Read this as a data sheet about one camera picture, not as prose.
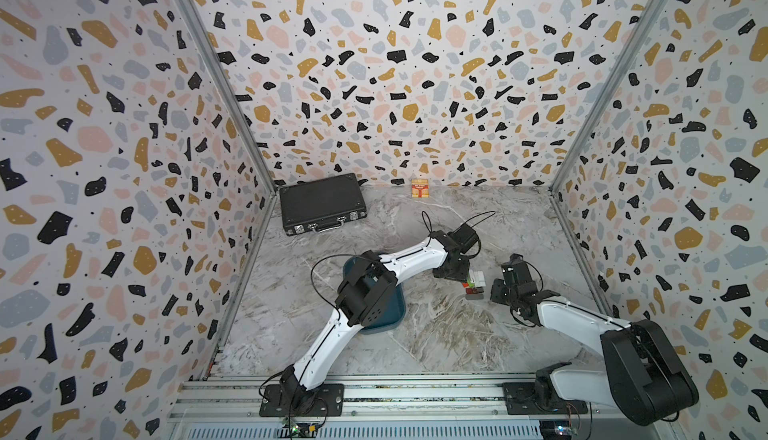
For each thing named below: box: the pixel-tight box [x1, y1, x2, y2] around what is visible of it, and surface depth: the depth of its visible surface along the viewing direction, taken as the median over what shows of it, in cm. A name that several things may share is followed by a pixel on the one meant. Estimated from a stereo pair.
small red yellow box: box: [411, 178, 429, 198], surface depth 123 cm
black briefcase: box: [279, 173, 368, 237], surface depth 111 cm
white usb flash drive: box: [469, 269, 486, 287], surface depth 97 cm
